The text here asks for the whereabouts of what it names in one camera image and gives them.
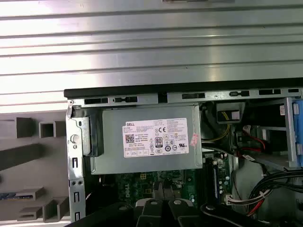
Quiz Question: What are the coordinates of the RAM stick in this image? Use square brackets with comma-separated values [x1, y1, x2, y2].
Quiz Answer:
[0, 192, 31, 201]

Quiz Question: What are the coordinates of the grey power supply unit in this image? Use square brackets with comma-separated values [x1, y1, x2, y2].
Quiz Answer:
[89, 104, 204, 175]

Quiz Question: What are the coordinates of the green motherboard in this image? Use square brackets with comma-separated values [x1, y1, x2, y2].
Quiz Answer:
[93, 151, 234, 213]

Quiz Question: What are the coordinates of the black RAM slot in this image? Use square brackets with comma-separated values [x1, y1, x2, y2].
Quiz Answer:
[205, 156, 213, 206]

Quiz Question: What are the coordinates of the red and black wire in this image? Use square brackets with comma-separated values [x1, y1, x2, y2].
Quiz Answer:
[235, 126, 269, 154]

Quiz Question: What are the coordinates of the blue RAM slot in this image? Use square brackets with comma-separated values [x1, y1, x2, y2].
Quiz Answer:
[212, 163, 220, 204]

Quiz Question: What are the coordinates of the black cable bundle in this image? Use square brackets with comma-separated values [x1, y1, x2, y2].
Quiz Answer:
[246, 170, 303, 217]

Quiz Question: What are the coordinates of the blue drive carrier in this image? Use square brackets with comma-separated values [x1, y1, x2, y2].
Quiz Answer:
[291, 101, 303, 167]

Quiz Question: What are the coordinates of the yellow wire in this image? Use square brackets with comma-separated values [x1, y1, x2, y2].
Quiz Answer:
[203, 111, 232, 144]

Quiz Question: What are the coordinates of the black PC case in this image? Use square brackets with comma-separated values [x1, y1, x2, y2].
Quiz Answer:
[63, 78, 303, 227]

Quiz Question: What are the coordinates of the grey parts rack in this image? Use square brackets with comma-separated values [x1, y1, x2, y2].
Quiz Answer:
[0, 117, 71, 224]

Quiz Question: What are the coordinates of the metal drive cage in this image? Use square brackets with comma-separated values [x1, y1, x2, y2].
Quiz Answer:
[246, 96, 303, 172]

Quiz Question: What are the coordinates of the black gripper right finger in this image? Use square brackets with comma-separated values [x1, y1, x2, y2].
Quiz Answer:
[165, 182, 263, 227]

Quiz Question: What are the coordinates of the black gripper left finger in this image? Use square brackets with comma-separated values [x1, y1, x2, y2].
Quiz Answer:
[71, 182, 166, 227]

